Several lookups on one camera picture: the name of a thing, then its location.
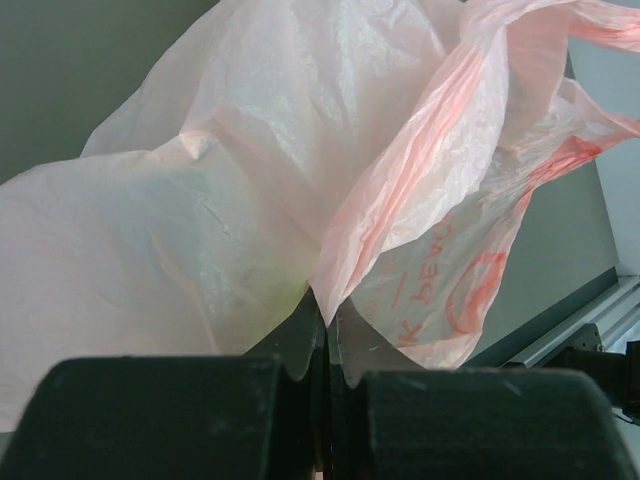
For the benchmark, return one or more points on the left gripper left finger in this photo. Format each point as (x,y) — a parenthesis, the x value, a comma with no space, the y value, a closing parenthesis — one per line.
(253,416)

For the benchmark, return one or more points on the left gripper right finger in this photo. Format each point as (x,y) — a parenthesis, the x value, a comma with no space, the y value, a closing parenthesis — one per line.
(391,419)

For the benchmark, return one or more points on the pink plastic bag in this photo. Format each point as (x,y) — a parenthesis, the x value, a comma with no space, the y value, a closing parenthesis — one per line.
(379,151)

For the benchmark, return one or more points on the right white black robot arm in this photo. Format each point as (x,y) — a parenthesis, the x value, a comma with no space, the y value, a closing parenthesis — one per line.
(616,374)

